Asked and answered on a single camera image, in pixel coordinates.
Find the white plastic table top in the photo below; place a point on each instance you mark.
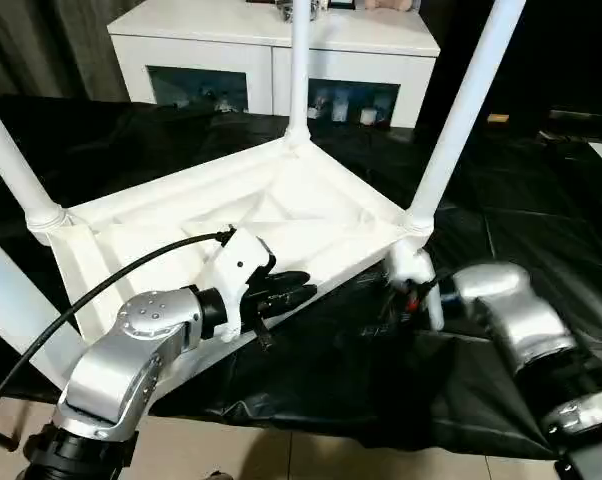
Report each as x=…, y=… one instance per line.
x=306, y=200

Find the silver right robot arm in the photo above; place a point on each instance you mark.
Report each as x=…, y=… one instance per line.
x=521, y=320

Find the black mat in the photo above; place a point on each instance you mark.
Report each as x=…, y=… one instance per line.
x=381, y=380

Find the white mug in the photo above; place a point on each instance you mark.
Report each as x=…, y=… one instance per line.
x=368, y=116
x=318, y=107
x=339, y=110

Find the small yellow tag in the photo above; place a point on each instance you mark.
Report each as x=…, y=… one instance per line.
x=498, y=118

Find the white low cabinet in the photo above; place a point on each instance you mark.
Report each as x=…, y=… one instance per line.
x=206, y=45

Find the row of picture frames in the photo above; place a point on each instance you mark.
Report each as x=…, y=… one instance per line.
x=342, y=3

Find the brown teddy bear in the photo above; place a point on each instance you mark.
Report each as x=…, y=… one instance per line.
x=388, y=3

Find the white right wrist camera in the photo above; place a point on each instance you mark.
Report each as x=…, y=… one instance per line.
x=411, y=262

